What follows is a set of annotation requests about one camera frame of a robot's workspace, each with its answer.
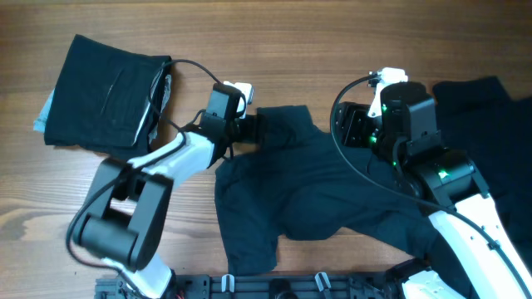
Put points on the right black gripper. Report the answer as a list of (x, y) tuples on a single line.
[(347, 124)]

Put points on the pile of dark clothes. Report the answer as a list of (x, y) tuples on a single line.
[(480, 117)]

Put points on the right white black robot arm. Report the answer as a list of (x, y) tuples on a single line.
[(400, 128)]

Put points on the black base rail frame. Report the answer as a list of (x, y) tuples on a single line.
[(371, 285)]

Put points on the white folded cloth underneath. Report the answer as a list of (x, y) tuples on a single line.
[(40, 122)]

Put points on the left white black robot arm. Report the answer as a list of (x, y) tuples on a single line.
[(122, 218)]

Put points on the dark green t-shirt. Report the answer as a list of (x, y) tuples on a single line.
[(297, 185)]

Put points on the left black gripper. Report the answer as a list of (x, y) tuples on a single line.
[(251, 128)]

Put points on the folded dark green garment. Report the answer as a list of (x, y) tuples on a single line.
[(104, 99)]

